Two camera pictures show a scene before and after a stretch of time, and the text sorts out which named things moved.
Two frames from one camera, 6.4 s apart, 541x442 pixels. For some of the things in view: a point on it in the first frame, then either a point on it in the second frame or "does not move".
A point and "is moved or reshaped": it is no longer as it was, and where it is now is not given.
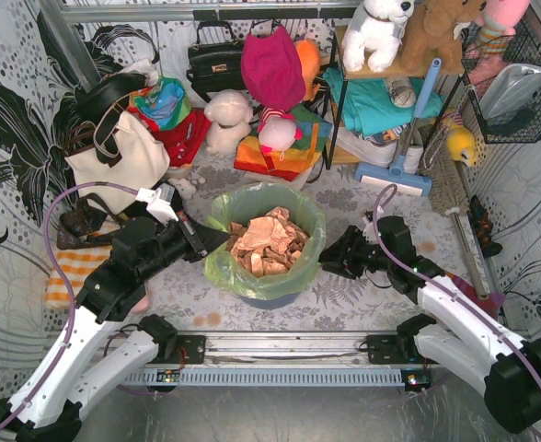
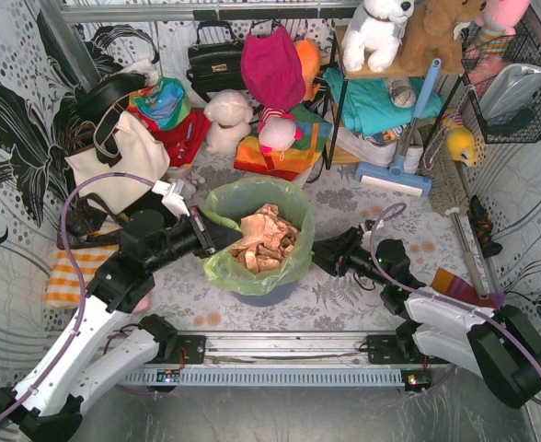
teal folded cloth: [367, 102] does not move
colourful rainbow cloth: [166, 102] does not move
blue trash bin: [272, 303] is moved or reshaped
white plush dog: [374, 29] does not move
